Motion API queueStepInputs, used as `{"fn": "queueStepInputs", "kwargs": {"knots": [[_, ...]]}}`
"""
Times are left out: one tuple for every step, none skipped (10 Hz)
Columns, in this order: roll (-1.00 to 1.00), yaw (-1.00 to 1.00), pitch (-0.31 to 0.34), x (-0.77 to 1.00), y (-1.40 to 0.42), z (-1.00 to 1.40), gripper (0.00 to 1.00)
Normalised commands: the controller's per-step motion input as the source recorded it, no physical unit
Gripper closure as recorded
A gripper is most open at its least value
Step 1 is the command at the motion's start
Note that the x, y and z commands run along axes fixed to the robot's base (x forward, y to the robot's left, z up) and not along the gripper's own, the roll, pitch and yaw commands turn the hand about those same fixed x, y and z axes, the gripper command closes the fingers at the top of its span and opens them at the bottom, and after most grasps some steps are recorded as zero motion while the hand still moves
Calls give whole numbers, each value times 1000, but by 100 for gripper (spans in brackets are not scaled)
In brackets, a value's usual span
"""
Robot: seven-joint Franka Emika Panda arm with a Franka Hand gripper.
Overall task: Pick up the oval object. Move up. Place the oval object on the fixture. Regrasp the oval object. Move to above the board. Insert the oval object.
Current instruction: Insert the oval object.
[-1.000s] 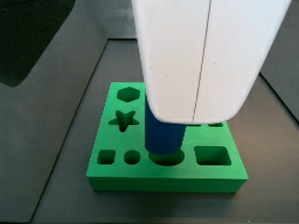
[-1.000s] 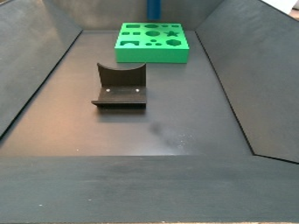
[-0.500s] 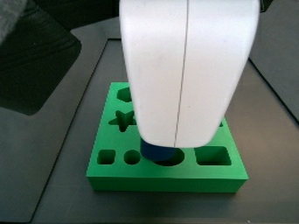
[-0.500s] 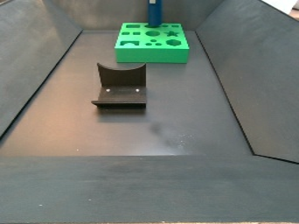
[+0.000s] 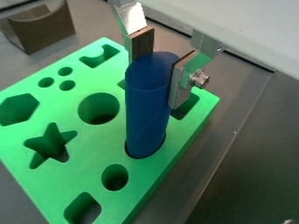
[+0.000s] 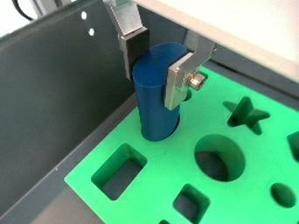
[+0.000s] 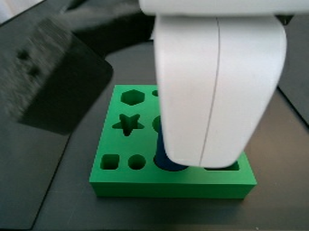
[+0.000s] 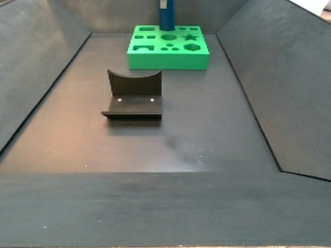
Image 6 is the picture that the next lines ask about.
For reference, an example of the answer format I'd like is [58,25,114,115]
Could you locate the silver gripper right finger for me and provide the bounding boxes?
[164,31,219,110]

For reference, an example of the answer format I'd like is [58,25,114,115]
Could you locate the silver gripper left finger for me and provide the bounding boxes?
[103,0,150,80]

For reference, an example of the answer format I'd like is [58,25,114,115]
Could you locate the blue oval cylinder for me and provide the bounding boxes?
[132,42,187,141]

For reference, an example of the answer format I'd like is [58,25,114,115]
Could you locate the green foam shape-sorter block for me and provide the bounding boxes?
[64,70,299,224]

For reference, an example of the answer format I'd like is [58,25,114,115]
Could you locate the black cable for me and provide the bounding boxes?
[11,0,36,22]

